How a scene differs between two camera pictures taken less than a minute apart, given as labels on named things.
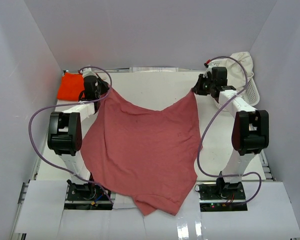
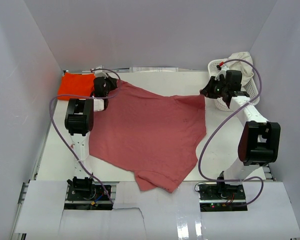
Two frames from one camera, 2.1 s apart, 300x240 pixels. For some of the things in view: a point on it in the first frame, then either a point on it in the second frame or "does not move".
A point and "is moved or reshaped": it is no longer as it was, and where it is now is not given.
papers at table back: (153, 69) does not move
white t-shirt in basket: (236, 75) does not move
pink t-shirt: (151, 155) is moved or reshaped
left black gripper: (104, 84) to (112, 81)
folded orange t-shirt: (71, 85) does not move
